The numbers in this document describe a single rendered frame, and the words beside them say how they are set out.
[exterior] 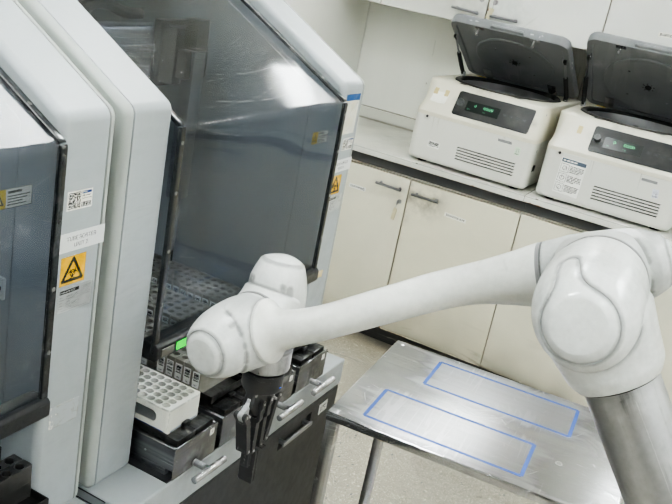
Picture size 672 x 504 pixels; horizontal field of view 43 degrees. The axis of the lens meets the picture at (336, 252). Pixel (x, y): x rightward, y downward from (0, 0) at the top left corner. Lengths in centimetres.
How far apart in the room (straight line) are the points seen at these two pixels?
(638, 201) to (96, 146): 264
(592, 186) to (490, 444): 194
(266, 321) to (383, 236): 267
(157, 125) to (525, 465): 99
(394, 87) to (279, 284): 317
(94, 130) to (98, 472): 65
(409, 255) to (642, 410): 284
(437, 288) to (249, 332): 29
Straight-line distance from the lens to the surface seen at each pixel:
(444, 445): 181
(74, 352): 145
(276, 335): 130
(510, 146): 367
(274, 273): 143
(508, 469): 180
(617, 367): 111
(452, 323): 393
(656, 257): 125
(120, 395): 160
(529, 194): 370
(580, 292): 105
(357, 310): 129
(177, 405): 167
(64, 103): 129
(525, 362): 387
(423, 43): 446
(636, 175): 359
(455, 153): 376
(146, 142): 141
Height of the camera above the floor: 173
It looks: 19 degrees down
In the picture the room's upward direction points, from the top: 11 degrees clockwise
